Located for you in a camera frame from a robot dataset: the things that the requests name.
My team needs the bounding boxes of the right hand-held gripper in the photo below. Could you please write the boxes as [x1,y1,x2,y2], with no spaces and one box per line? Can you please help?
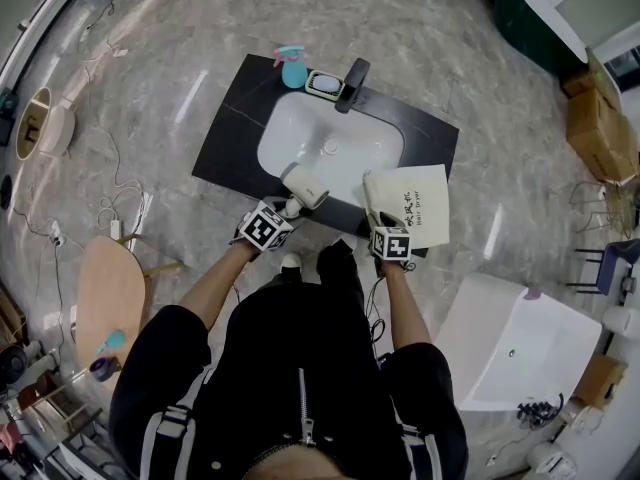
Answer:
[368,210,417,275]

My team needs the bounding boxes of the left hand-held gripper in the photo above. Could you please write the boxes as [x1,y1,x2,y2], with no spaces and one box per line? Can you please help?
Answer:
[229,195,308,255]

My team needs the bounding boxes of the cream hair dryer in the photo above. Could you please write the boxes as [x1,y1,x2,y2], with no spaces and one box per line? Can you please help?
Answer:
[278,161,331,220]

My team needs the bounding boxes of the cream drawstring bag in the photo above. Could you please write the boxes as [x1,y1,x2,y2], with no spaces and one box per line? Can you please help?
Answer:
[361,163,451,251]

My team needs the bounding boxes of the person's left forearm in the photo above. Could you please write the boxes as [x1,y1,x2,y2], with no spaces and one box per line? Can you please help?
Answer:
[177,240,262,335]

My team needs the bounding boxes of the person's right forearm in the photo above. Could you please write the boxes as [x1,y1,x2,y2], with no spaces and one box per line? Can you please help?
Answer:
[381,261,434,355]

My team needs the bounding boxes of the black vanity top white sink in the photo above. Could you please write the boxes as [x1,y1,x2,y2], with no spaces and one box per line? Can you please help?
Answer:
[191,53,460,260]

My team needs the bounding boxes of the pale green soap dish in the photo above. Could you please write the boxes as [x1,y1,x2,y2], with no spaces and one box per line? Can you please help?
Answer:
[304,69,346,101]

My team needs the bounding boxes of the teal spray bottle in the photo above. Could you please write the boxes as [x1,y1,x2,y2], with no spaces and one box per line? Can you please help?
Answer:
[273,44,309,90]

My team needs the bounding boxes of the person's black clothed body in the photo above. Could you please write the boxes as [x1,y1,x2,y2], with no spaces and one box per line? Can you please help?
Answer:
[107,240,471,480]

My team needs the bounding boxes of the white bathtub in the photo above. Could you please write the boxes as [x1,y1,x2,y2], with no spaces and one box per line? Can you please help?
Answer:
[433,271,604,414]

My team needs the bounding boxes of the oval wooden side table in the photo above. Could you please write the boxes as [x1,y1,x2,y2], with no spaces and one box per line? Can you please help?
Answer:
[76,232,186,383]

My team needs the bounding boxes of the teal brush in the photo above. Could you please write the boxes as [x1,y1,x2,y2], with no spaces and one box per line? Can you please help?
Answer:
[96,329,127,355]

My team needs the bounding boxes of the large cardboard box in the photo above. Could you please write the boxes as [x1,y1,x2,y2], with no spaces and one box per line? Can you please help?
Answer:
[563,70,640,185]

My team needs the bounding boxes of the blue chair black legs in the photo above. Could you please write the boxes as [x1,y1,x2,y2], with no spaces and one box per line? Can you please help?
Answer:
[566,239,640,297]

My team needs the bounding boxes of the dark green bathtub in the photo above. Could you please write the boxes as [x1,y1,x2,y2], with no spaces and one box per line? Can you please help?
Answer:
[493,0,590,75]

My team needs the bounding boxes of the purple tape roll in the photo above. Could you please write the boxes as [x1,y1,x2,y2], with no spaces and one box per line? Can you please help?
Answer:
[88,356,122,384]

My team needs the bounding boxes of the white paper roll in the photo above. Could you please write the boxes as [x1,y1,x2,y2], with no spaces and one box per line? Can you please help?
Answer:
[601,304,640,340]

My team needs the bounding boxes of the round wooden basin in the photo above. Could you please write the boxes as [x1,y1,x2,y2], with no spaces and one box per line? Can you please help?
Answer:
[14,86,77,163]

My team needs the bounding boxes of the small cardboard box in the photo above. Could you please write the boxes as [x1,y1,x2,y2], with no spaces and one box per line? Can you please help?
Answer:
[573,353,629,410]

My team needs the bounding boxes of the black round fan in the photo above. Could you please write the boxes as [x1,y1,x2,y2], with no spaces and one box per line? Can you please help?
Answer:
[0,345,29,388]

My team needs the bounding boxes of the white floor cable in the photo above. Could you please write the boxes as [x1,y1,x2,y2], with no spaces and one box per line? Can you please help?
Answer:
[82,42,147,230]

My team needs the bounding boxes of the tangled wire coil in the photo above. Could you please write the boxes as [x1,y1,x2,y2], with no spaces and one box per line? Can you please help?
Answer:
[569,180,636,242]

